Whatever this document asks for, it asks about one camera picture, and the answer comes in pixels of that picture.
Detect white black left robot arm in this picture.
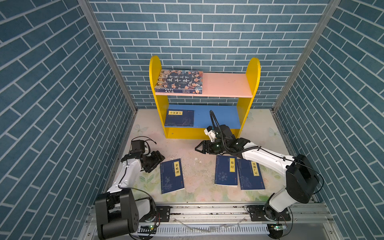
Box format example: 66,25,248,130
95,136,165,240

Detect aluminium corner post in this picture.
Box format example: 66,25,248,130
78,0,138,114
272,0,341,115

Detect blue book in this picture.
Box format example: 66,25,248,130
215,155,238,187
165,110,195,127
238,159,266,191
160,159,185,194

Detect aluminium left corner post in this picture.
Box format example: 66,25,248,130
78,0,138,114

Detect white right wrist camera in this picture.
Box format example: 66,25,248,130
204,126,217,143

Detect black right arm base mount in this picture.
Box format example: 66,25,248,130
246,205,292,222

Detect colourful cartoon cover book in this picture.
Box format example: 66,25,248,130
155,70,204,95

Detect aluminium right corner post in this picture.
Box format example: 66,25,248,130
272,0,341,115

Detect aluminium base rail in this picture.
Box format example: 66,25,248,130
77,201,343,240

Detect yellow pink blue bookshelf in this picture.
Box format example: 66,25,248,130
149,56,261,140

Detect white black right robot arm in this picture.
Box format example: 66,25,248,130
195,125,320,221

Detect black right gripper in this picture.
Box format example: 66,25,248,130
194,139,229,155

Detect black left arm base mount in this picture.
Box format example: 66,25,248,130
138,206,172,223

